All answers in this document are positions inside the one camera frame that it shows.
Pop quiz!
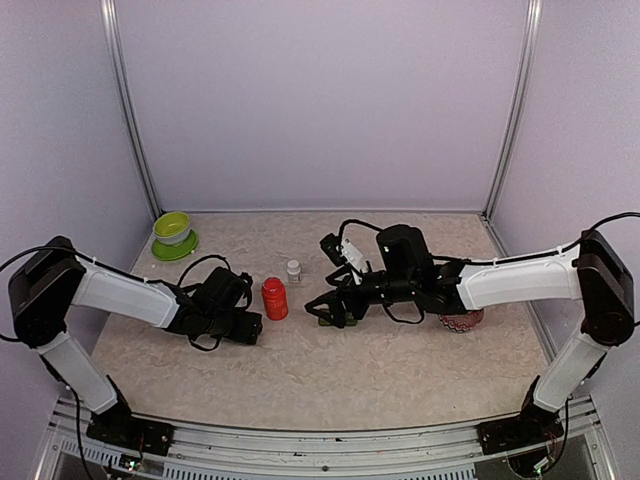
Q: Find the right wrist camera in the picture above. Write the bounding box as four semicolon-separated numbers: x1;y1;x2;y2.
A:
319;233;371;277

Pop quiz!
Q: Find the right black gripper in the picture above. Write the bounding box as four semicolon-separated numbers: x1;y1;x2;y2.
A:
304;268;417;329

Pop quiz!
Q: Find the right aluminium frame post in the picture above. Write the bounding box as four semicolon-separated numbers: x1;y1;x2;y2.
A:
482;0;543;223

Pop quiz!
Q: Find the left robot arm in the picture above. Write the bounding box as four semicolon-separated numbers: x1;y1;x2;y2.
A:
3;236;262;445

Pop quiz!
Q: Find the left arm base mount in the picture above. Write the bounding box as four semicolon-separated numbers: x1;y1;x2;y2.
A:
86;415;174;456

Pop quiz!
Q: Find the left aluminium frame post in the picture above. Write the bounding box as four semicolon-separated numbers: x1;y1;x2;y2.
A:
99;0;164;219

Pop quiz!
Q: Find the orange pill bottle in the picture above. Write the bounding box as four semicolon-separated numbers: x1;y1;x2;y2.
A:
261;277;289;321

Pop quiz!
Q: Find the aluminium frame post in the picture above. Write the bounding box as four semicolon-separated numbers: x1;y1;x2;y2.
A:
482;0;543;223
99;0;164;219

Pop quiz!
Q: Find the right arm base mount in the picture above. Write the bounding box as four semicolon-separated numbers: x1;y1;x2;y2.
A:
477;416;564;455

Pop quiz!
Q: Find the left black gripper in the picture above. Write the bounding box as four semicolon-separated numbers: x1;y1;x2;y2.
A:
204;309;262;344

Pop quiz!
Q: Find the small white pill bottle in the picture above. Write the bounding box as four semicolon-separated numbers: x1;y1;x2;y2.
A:
286;260;302;284

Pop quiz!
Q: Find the red patterned bowl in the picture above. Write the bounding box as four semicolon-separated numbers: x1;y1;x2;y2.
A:
438;310;484;334

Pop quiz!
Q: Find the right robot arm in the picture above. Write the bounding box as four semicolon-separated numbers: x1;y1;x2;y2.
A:
305;224;638;444

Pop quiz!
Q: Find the green weekly pill organizer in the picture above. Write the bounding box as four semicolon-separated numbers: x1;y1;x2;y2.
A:
317;314;358;327

